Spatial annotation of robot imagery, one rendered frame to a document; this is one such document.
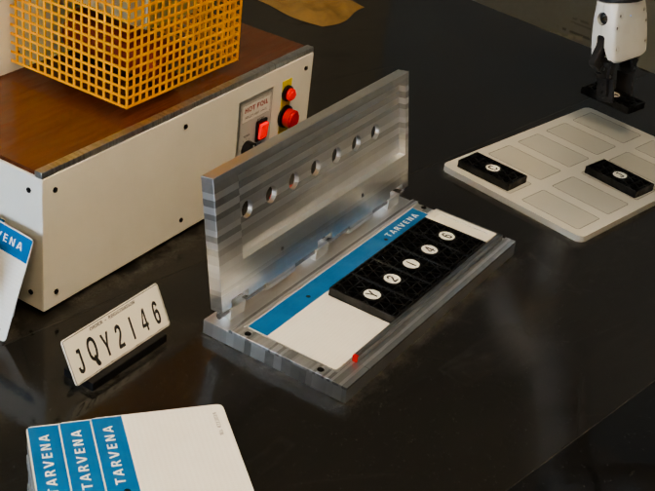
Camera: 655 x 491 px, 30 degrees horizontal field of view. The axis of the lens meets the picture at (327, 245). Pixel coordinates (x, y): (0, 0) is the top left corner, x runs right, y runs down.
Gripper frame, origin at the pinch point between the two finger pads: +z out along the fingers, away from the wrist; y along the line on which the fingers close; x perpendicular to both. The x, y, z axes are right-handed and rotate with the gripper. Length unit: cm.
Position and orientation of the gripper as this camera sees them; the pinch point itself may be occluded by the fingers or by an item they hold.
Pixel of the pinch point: (615, 87)
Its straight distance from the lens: 213.9
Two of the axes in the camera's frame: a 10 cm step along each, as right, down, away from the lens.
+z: 0.4, 9.2, 3.8
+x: -6.9, -2.5, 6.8
